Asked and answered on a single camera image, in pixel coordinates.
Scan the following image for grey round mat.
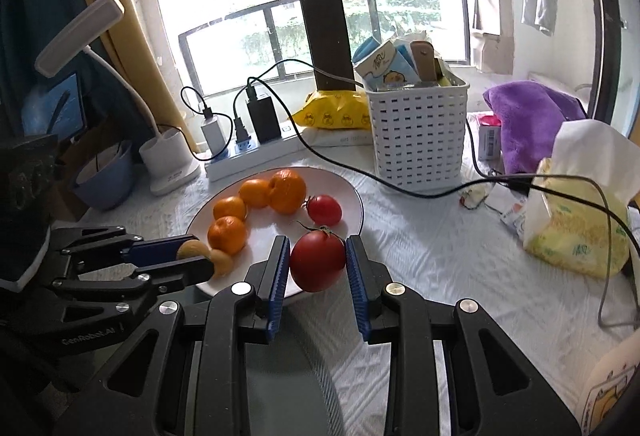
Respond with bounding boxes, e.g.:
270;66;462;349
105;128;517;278
242;311;351;436

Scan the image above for balcony cardboard box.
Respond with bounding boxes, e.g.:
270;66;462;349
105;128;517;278
470;31;516;74

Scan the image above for white desk lamp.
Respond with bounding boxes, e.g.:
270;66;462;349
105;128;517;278
35;0;202;197

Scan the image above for black charger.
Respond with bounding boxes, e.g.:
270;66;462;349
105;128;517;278
245;86;283;143

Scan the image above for wooden handled tool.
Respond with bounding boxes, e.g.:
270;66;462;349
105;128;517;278
410;41;438;84

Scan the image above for small white wrapper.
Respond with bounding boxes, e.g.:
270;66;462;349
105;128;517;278
459;183;497;211

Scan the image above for teal curtain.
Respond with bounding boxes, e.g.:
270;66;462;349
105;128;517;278
0;0;151;152

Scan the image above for white cartoon mug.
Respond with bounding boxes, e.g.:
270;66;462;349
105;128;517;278
575;336;640;436

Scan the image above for white plastic basket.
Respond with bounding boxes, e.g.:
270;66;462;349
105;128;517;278
365;78;471;194

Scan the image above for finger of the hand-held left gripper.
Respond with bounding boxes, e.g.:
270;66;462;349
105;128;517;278
52;226;193;274
50;256;216;357

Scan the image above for yellow curtain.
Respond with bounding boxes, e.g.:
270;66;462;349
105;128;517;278
85;0;166;127

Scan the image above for purple cloth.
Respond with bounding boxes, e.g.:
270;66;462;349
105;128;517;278
482;81;601;174

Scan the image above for pile of paper packets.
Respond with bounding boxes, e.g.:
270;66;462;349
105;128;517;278
487;188;533;239

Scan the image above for tablet screen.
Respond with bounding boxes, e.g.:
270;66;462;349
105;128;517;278
22;73;88;137

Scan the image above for white charger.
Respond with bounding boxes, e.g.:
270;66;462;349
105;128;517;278
201;116;231;156

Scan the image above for yellow wipes packet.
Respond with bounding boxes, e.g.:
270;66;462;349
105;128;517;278
291;90;373;131

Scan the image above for white round plate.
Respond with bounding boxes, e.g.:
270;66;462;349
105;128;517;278
186;166;365;301

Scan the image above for blue packet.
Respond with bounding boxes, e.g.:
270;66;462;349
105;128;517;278
352;37;386;64

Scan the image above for dark window frame post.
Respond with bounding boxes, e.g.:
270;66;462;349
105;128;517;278
282;0;358;92

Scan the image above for white power strip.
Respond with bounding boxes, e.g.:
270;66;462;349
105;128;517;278
205;126;296;182

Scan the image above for blue bowl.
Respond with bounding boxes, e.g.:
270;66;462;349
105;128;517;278
70;139;133;211

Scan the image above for white textured tablecloth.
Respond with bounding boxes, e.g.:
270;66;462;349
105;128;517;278
75;116;640;436

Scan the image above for dark sliding door frame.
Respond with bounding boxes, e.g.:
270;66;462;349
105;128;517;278
575;0;626;127

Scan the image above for grey cable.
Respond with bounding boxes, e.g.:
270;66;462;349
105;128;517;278
597;186;640;329

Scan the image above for cartoon print packet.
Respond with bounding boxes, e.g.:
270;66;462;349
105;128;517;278
357;41;421;92

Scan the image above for small orange mandarin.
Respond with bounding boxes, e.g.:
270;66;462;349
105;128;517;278
213;196;248;222

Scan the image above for yellow tissue pack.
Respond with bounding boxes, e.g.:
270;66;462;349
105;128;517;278
522;118;632;279

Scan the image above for white charger's black cable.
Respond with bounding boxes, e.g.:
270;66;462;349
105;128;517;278
179;86;215;123

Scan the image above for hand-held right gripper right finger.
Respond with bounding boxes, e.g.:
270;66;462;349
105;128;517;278
345;235;583;436

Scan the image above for long black plug cable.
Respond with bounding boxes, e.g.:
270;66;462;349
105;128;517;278
232;101;640;267

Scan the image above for small pale yellow fruit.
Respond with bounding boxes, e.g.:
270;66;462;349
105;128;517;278
177;240;234;280

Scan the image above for small pink white box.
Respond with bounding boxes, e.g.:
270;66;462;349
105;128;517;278
475;112;503;162

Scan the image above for red tomato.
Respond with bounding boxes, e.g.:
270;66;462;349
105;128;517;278
289;226;348;293
305;194;343;227

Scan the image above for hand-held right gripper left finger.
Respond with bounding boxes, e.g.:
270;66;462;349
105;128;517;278
52;235;292;436

